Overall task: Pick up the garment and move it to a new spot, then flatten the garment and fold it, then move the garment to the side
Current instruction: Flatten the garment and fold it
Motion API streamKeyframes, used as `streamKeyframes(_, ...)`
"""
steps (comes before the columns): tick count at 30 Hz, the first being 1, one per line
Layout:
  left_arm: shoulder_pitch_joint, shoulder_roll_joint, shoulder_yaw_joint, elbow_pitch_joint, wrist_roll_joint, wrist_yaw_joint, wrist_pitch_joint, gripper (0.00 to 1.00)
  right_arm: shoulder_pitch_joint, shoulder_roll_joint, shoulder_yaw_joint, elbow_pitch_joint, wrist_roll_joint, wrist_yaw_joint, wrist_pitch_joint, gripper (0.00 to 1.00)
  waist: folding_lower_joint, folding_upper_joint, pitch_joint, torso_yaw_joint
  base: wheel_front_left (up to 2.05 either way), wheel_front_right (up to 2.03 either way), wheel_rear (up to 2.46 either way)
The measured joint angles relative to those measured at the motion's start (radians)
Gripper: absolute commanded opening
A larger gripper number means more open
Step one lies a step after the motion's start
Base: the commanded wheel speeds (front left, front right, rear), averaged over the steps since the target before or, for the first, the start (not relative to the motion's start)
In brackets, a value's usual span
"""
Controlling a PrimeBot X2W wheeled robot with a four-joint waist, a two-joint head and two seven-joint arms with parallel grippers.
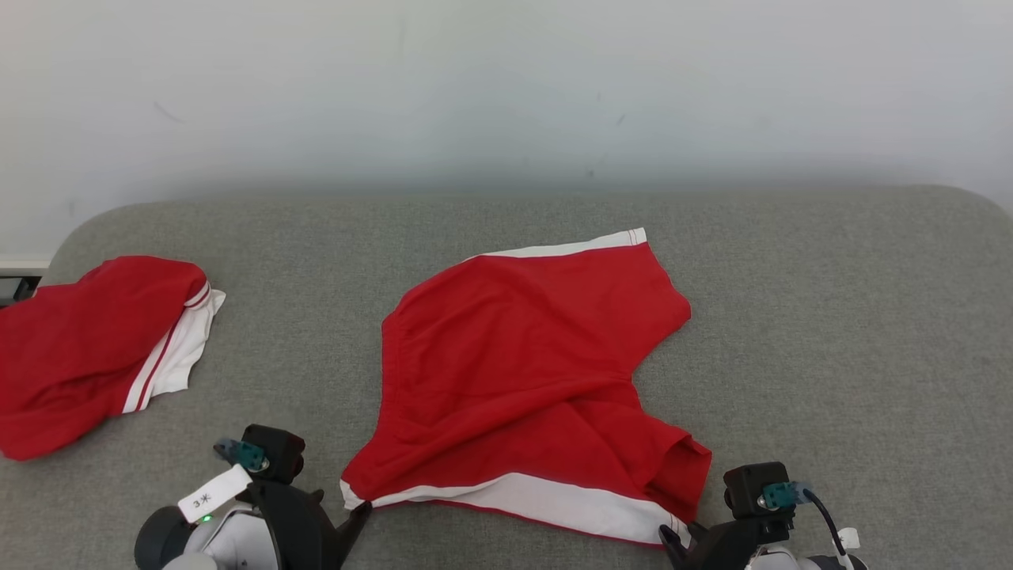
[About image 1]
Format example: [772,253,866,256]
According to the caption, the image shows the red shirt with white sleeves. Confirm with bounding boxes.
[0,254,227,462]

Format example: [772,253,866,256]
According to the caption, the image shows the white paper label tag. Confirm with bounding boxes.
[177,464,253,524]

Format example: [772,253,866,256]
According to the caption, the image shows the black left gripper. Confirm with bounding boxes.
[252,478,374,570]

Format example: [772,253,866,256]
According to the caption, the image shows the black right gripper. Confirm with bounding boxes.
[658,518,793,570]

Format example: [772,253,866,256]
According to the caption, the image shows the red shorts with white hems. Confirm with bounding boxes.
[340,227,713,548]

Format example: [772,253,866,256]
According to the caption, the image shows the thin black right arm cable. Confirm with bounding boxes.
[802,489,854,570]

